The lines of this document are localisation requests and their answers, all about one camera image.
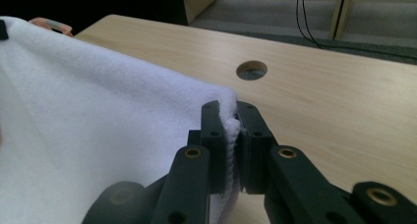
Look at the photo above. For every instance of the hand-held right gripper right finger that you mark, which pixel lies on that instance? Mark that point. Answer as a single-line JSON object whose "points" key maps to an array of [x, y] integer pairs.
{"points": [[255, 135]]}

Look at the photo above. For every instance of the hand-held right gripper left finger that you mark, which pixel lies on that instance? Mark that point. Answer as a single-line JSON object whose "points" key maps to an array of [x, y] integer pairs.
{"points": [[213, 135]]}

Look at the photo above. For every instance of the pink plastic basket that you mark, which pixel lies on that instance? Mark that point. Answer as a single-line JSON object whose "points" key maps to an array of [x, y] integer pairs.
{"points": [[52, 26]]}

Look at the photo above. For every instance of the white printed cloth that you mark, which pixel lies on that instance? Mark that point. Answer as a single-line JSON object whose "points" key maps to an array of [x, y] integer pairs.
{"points": [[98, 119]]}

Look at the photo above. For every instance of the black curtain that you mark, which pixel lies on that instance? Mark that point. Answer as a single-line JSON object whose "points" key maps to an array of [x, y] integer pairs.
{"points": [[82, 4]]}

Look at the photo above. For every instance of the light wooden post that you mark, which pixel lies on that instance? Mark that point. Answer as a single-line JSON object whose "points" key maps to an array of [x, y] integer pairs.
{"points": [[341, 11]]}

